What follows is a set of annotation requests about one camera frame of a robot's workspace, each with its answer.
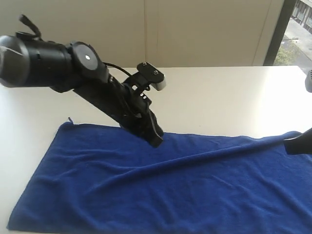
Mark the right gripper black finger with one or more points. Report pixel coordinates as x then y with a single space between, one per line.
301 144

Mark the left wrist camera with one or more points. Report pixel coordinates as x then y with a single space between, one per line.
152 75

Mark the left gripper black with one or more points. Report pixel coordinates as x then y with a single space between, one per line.
140 120

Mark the blue microfiber towel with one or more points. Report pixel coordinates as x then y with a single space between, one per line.
103 180

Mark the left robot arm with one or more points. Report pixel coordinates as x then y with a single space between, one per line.
26 60

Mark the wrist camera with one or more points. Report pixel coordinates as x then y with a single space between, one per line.
308 81
152 75

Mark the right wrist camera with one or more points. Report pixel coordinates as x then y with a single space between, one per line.
308 81

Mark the dark window frame post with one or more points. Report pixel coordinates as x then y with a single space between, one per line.
279 31

